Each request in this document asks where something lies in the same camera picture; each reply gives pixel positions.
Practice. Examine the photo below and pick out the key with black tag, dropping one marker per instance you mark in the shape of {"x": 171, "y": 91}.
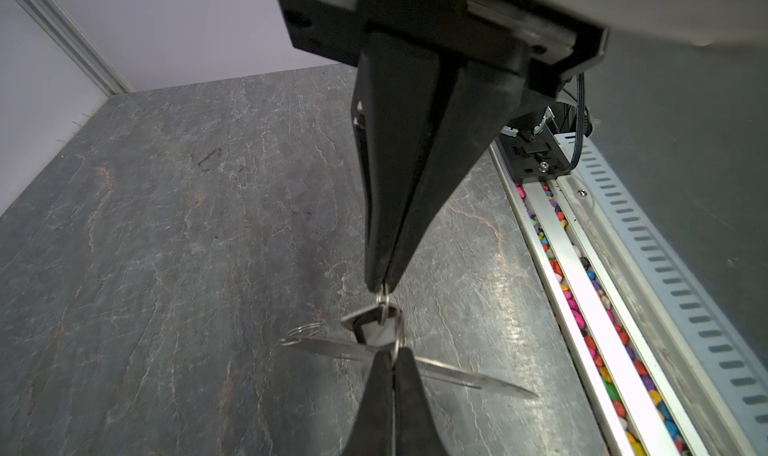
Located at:
{"x": 380, "y": 325}

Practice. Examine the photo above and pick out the large toothed metal keyring disc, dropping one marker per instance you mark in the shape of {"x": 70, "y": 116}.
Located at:
{"x": 305, "y": 338}

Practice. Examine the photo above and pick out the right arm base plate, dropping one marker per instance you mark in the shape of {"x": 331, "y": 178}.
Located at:
{"x": 545, "y": 144}

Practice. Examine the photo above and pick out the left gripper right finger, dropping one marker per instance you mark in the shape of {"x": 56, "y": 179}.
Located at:
{"x": 415, "y": 430}

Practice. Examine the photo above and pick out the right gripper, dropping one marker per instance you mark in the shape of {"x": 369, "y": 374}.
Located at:
{"x": 420, "y": 128}

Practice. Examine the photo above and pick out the aluminium rail with coloured beads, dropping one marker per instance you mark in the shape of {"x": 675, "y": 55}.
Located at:
{"x": 633, "y": 402}

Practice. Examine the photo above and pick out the white slotted cable duct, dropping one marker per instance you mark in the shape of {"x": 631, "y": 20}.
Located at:
{"x": 717, "y": 378}

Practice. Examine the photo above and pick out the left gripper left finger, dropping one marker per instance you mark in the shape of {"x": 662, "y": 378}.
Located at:
{"x": 372, "y": 432}

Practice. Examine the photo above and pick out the aluminium frame profiles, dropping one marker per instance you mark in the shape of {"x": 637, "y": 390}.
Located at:
{"x": 54, "y": 21}

